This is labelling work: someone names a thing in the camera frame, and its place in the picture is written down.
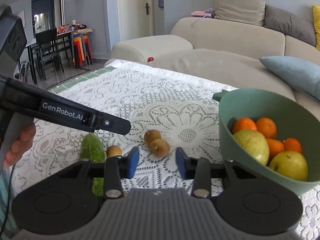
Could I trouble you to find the grey patterned cushion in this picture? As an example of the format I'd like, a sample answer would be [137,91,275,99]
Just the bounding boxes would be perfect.
[264,5,317,46]

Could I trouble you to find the pink telephone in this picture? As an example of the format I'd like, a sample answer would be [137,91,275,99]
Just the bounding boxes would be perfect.
[191,8,215,18]

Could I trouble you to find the orange mandarin back left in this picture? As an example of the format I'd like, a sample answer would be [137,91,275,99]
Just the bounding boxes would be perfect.
[232,118,257,134]

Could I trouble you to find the beige sofa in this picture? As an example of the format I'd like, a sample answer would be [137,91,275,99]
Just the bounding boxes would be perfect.
[111,17,319,116]

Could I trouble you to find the green plastic bowl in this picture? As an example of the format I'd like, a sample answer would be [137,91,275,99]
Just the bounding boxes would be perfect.
[213,88,319,196]

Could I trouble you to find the black dining chair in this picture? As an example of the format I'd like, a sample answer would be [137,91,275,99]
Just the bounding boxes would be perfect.
[35,28,65,80]

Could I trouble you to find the white lace tablecloth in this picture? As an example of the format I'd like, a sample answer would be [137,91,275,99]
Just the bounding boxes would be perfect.
[12,60,319,239]

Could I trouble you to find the yellow cushion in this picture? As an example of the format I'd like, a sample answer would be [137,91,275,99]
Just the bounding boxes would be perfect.
[312,5,320,50]

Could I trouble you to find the orange mandarin middle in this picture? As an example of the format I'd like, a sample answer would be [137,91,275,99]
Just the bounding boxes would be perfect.
[266,138,285,160]

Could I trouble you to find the beige back cushion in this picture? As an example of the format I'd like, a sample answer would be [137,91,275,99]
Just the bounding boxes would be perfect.
[214,0,266,26]

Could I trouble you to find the orange mandarin far right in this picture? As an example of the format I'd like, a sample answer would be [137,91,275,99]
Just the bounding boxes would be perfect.
[283,138,303,154]

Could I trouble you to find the white door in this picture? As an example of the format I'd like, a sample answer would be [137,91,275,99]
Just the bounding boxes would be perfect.
[117,0,154,41]

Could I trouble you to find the person's left hand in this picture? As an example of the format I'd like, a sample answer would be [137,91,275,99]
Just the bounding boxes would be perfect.
[3,123,36,167]

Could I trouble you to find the stacked colourful stools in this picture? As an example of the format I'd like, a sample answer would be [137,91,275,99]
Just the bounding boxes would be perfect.
[72,33,93,68]

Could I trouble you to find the green cucumber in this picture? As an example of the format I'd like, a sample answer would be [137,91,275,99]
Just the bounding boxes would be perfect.
[80,133,106,197]

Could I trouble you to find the yellow-green apple right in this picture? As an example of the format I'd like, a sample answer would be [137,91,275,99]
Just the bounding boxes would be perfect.
[269,151,308,181]

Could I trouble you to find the light blue cushion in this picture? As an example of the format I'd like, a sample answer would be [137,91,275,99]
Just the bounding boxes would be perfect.
[259,56,319,102]

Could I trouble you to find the brown kiwi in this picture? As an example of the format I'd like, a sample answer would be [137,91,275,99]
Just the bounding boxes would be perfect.
[144,129,162,145]
[106,145,123,158]
[150,139,170,158]

